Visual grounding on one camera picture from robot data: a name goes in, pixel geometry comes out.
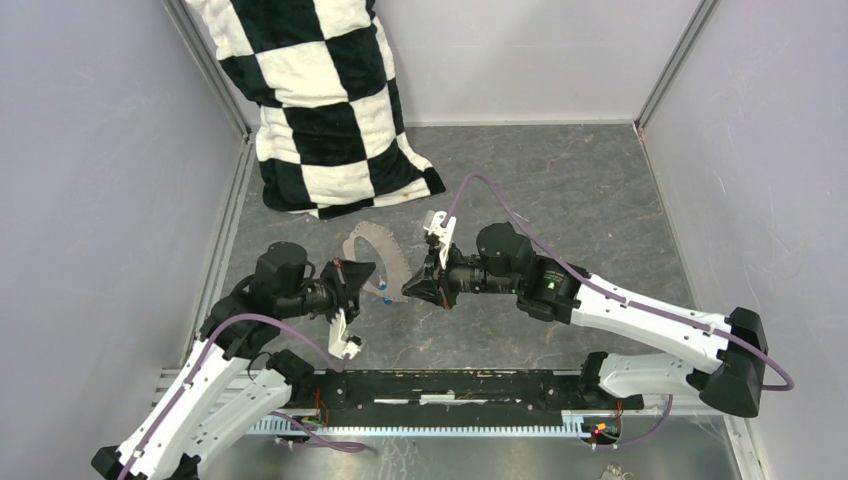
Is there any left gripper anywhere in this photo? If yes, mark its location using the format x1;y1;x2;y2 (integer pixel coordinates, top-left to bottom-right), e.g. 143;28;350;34
279;257;377;328

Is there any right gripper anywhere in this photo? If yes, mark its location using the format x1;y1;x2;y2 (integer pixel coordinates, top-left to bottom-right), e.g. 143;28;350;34
401;239;520;311

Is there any metal key organizer plate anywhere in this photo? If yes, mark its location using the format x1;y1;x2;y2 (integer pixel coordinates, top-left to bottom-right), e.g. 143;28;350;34
342;221;412;304

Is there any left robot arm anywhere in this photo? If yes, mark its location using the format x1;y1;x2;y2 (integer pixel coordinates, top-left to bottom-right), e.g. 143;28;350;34
91;242;376;479

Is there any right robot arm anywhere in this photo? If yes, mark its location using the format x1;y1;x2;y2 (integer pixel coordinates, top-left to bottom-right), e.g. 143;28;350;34
402;223;768;418

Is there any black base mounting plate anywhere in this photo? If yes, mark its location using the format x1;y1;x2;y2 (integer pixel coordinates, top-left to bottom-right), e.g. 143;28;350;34
285;370;644;428

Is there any black white checkered blanket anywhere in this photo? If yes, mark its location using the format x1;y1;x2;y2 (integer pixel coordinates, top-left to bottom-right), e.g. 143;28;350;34
192;1;445;220

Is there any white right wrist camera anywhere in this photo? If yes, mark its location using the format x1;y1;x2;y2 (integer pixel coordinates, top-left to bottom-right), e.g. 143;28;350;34
422;210;457;270

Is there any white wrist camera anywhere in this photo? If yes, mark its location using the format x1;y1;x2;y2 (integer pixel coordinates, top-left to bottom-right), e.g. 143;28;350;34
327;309;363;360
422;210;457;270

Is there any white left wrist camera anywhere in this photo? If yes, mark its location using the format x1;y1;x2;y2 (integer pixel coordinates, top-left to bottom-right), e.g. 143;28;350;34
327;309;363;360

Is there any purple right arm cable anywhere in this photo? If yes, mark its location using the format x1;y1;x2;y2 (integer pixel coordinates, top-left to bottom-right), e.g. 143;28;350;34
442;172;796;452

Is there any white slotted cable duct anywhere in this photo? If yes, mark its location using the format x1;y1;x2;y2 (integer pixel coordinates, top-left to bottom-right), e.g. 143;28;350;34
245;413;588;439

